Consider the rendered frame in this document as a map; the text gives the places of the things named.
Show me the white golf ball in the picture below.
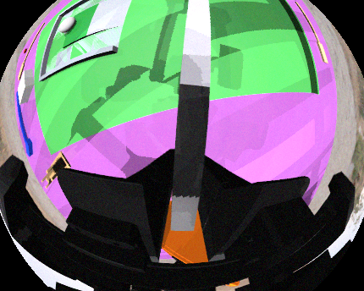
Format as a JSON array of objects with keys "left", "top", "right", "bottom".
[{"left": 59, "top": 17, "right": 76, "bottom": 33}]

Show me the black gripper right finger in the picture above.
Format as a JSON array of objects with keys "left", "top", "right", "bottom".
[{"left": 198, "top": 156, "right": 311, "bottom": 261}]

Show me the white cube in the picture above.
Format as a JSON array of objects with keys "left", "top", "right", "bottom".
[{"left": 18, "top": 69, "right": 35, "bottom": 105}]

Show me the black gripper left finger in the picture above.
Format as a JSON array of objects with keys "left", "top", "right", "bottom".
[{"left": 57, "top": 149, "right": 175, "bottom": 262}]

